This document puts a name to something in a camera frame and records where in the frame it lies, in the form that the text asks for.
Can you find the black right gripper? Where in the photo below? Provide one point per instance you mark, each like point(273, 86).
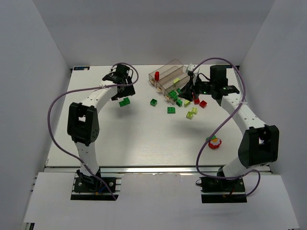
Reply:
point(191, 88)

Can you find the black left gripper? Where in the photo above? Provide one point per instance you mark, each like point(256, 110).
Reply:
point(125, 91)

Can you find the red lego brick stack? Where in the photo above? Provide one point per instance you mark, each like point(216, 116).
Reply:
point(157, 76)

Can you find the red yellow green lego stack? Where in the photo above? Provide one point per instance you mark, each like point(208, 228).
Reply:
point(176, 80)

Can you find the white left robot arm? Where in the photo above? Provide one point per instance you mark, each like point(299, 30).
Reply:
point(83, 124)

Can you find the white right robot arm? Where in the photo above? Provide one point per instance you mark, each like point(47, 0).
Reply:
point(260, 141)

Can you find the dark green brick on table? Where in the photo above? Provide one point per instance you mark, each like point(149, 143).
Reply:
point(179, 102)

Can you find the red lego brick upper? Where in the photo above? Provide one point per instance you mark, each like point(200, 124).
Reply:
point(197, 101)

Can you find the green stepped lego brick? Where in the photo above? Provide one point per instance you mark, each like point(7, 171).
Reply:
point(124, 102)

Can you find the green lego brick middle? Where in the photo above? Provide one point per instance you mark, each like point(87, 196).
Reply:
point(173, 95)

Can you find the lime lego brick lower right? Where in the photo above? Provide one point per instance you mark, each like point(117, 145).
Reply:
point(194, 110)

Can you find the red lego brick right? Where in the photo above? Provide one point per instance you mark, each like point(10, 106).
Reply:
point(203, 104)

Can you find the clear three-compartment organizer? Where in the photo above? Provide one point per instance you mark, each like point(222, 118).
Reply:
point(168, 72)

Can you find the green flat lego brick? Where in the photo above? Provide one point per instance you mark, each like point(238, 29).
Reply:
point(171, 110)

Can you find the green square lego brick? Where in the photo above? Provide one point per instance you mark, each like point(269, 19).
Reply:
point(153, 102)

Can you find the red flower toy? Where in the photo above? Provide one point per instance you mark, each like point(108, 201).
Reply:
point(214, 143)

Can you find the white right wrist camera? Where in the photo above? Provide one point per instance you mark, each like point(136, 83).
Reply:
point(193, 72)

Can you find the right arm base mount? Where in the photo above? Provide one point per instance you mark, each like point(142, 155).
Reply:
point(215, 191)

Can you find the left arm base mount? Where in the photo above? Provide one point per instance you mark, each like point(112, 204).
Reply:
point(88, 192)

